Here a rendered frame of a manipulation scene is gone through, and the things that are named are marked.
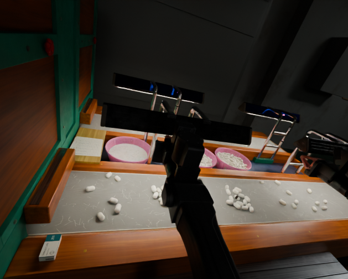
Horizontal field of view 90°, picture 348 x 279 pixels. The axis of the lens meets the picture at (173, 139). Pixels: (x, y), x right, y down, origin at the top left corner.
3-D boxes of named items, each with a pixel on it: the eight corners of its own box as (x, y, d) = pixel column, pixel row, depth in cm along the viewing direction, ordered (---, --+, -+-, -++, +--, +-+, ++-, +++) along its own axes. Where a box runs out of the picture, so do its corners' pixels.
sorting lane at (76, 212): (372, 218, 111) (375, 216, 110) (28, 239, 52) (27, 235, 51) (327, 185, 136) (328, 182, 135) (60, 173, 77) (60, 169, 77)
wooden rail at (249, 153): (289, 165, 166) (296, 156, 161) (77, 146, 108) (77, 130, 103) (285, 162, 171) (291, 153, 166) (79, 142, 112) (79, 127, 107)
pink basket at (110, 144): (157, 164, 110) (161, 151, 106) (126, 182, 89) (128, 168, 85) (128, 144, 121) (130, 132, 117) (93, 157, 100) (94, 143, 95)
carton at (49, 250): (55, 260, 46) (54, 256, 45) (39, 261, 45) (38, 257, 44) (61, 238, 51) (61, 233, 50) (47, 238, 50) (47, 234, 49)
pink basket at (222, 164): (253, 181, 121) (259, 170, 117) (220, 180, 113) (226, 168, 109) (233, 158, 144) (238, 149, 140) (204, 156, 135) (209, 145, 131)
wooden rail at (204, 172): (321, 191, 139) (331, 180, 134) (60, 184, 80) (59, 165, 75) (315, 186, 143) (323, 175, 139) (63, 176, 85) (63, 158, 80)
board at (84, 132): (99, 164, 83) (99, 162, 82) (63, 162, 78) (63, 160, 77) (105, 132, 110) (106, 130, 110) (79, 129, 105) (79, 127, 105)
